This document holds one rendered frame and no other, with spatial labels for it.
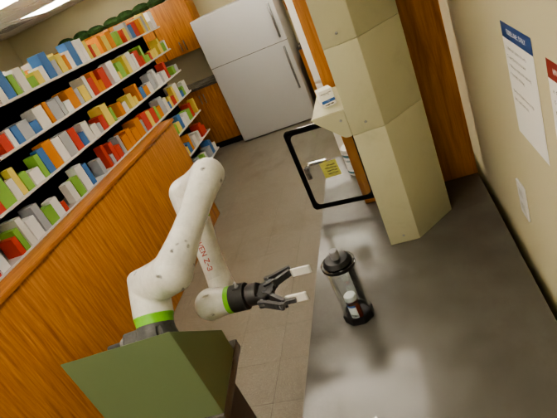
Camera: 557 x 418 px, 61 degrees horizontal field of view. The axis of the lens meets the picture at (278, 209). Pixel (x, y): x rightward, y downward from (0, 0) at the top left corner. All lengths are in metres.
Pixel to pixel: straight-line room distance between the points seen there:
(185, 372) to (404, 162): 0.99
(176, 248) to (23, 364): 1.56
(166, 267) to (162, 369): 0.29
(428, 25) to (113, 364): 1.56
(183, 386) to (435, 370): 0.71
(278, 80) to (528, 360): 5.74
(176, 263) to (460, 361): 0.83
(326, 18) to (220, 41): 5.23
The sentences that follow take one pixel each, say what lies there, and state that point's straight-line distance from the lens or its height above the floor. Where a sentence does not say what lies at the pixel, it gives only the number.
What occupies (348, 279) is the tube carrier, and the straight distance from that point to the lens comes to 1.46.
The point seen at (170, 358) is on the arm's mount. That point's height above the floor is 1.19.
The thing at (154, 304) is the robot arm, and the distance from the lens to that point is 1.55.
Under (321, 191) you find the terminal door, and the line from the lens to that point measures 2.12.
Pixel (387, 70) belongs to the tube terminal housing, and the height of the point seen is 1.57.
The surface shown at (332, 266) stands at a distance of 1.43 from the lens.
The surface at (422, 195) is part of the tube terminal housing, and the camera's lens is 1.81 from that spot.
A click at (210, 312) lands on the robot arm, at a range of 1.61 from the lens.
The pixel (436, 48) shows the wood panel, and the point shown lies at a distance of 1.96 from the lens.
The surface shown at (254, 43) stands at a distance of 6.64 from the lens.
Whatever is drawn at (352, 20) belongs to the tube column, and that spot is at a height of 1.76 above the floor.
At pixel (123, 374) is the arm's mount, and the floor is 1.19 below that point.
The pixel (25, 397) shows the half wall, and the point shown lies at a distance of 2.85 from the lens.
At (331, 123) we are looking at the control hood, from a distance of 1.62.
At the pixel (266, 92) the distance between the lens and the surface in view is 6.77.
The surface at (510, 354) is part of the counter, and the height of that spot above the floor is 0.94.
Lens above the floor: 1.98
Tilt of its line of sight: 25 degrees down
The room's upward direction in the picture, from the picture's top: 25 degrees counter-clockwise
